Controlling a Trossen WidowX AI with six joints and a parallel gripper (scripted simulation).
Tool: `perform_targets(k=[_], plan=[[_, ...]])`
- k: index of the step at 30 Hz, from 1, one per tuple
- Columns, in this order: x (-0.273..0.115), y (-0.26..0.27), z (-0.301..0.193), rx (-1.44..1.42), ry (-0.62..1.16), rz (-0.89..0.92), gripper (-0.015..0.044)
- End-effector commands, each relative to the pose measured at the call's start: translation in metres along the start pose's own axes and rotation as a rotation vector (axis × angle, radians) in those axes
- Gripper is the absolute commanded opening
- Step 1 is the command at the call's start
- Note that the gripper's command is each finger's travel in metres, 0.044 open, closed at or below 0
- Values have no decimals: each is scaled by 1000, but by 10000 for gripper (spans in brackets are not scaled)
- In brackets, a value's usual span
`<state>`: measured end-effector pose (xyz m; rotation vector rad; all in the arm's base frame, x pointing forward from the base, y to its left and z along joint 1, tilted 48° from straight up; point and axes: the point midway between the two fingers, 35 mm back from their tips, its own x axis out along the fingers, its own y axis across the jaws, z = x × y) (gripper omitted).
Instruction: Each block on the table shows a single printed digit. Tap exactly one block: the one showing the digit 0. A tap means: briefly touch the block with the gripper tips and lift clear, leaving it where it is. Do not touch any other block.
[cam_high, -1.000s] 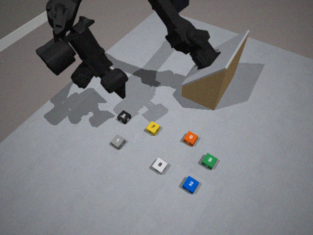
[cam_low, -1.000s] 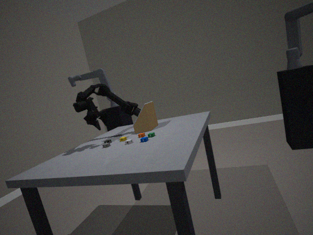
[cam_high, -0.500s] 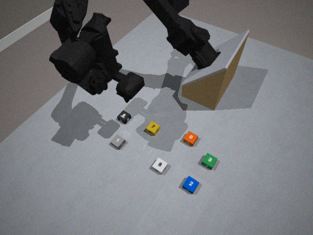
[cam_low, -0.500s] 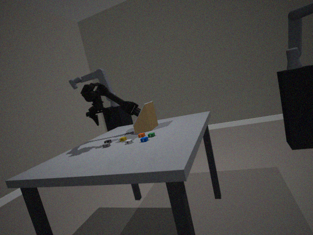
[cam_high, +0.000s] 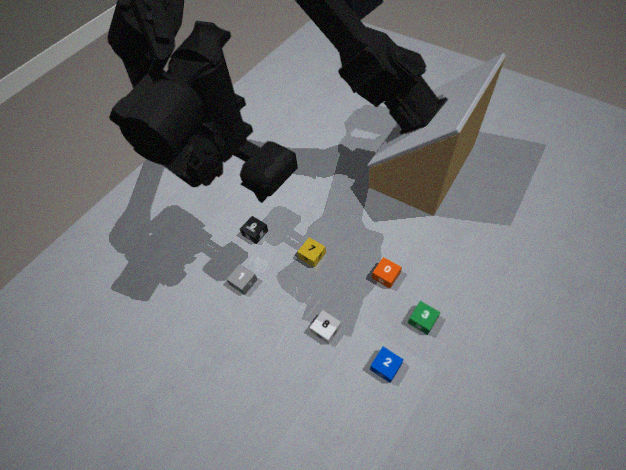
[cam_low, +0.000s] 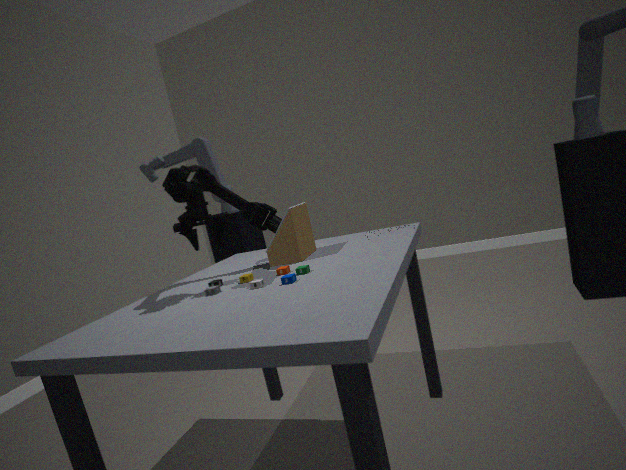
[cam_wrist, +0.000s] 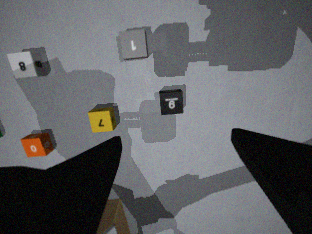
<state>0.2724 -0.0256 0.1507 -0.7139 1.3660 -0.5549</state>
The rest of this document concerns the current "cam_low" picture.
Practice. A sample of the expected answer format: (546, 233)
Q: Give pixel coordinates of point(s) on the blue block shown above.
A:
(288, 279)

